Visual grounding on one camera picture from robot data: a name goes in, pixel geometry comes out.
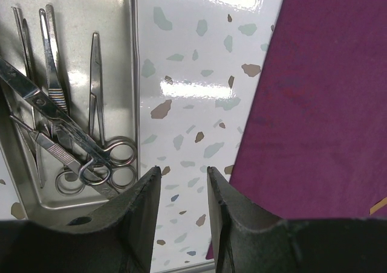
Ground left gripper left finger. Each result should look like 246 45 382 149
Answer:
1 166 161 272

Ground steel hemostat clamp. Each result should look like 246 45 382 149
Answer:
54 31 137 195

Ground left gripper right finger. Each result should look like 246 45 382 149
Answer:
207 167 386 272

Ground steel scalpel handle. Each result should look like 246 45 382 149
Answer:
8 112 122 200

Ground metal instrument tray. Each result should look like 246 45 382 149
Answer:
1 0 139 226

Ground steel surgical scissors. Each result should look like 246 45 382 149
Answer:
1 59 137 186

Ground tan adhesive bandage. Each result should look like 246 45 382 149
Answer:
369 197 387 215

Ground purple cloth mat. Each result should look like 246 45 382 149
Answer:
230 0 386 219

